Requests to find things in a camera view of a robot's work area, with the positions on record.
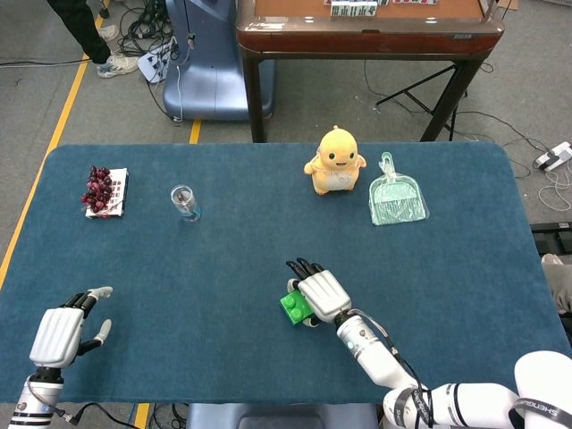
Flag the clear drinking glass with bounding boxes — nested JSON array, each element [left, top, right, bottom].
[[169, 184, 202, 223]]

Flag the yellow duck plush toy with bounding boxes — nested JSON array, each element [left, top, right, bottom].
[[303, 126, 367, 197]]

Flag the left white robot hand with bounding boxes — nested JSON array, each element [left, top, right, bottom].
[[29, 286, 114, 370]]

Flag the white sneaker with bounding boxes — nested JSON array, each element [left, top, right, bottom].
[[96, 54, 140, 80], [96, 22, 121, 43]]

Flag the blue tablecloth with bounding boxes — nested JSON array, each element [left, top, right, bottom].
[[0, 142, 572, 406]]

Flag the brown mahjong table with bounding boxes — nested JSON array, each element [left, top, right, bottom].
[[235, 0, 506, 143]]

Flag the blue-grey robot torso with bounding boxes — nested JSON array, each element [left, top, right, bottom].
[[185, 403, 380, 429]]

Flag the black cable bundle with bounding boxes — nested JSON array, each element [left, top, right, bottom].
[[116, 0, 175, 59]]

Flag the white power strip with plugs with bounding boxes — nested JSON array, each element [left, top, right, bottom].
[[534, 140, 572, 172]]

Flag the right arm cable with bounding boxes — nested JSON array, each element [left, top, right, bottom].
[[350, 307, 434, 429]]

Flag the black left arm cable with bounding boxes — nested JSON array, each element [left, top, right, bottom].
[[53, 401, 144, 429]]

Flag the black floor equipment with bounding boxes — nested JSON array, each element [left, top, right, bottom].
[[530, 222, 572, 256]]

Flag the green dustpan set in bag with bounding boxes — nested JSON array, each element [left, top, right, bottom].
[[367, 151, 431, 227]]

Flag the red grape bunch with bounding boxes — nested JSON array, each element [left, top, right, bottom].
[[80, 164, 114, 214]]

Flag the white floor cable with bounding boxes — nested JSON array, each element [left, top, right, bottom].
[[538, 169, 572, 211]]

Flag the mahjong tile row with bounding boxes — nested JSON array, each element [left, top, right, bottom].
[[329, 1, 379, 18]]

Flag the beige trouser knee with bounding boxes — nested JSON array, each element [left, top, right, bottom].
[[540, 253, 572, 316]]

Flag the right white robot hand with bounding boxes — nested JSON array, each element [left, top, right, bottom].
[[285, 257, 354, 328]]

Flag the person in black trousers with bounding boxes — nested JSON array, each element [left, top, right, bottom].
[[46, 0, 113, 66]]

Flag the blue machine base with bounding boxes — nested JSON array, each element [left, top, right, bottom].
[[162, 0, 276, 122]]

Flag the green toy brick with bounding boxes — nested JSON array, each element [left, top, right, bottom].
[[279, 290, 315, 328]]

